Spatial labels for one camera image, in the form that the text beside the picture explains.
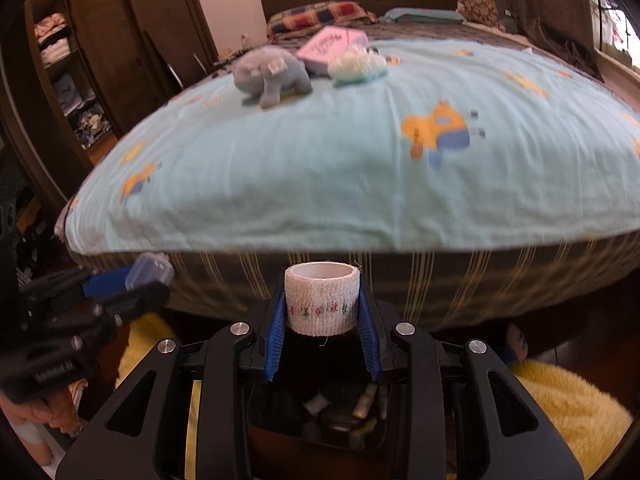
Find brown cream patterned cloth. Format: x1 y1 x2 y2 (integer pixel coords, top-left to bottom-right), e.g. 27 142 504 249
456 0 512 32

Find white bandage roll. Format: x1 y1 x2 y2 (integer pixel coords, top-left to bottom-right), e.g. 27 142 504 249
284 261 361 336

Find bed mattress with blue sheet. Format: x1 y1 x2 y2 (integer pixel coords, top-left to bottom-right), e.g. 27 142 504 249
65 35 640 254

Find checkered pillow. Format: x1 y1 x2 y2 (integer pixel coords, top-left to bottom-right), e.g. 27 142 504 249
266 1 379 37

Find white green fluffy bundle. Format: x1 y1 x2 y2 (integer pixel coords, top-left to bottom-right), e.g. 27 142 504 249
327 45 389 84

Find black round lid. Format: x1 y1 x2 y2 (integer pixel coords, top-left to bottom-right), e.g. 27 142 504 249
320 407 362 434

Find small clear plastic box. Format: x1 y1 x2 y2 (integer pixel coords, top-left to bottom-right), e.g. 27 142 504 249
125 252 176 292

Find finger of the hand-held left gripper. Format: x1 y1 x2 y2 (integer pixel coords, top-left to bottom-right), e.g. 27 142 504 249
80 266 138 301
97 282 172 327

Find grey plush toy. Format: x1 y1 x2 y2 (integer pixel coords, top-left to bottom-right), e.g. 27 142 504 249
232 46 314 110

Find light blue folded clothes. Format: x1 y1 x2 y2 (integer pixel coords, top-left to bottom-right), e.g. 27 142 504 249
52 74 97 112

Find beige tube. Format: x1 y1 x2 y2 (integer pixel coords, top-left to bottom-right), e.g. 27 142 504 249
352 384 377 420

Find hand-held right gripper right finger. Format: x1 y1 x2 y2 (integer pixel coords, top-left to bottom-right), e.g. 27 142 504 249
356 290 586 480

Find dark brown curtain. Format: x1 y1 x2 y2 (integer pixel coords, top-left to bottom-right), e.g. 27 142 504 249
492 0 604 82

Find brown wooden wardrobe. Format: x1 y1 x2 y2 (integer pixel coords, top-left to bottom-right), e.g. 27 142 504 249
65 0 219 137

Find person's left hand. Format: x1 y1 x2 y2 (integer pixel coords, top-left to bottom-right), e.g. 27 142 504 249
22 387 81 436

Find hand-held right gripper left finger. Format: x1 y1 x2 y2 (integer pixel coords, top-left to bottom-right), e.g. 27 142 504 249
55 287 289 480

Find pink white folded clothes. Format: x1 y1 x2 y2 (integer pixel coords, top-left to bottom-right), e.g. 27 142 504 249
34 10 69 37

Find window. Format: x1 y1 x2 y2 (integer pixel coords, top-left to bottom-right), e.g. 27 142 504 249
589 0 640 72

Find wooden open shelf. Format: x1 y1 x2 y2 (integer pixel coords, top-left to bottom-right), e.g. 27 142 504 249
24 0 122 153

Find yellow fluffy blanket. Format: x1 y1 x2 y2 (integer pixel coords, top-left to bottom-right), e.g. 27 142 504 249
115 310 634 480

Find pink box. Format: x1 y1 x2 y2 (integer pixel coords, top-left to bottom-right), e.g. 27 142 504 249
296 25 370 75

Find teal pillow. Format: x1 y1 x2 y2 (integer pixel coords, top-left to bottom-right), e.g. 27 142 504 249
384 7 466 25

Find mixed colour crumpled clothes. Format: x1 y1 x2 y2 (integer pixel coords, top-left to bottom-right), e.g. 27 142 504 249
74 104 112 149

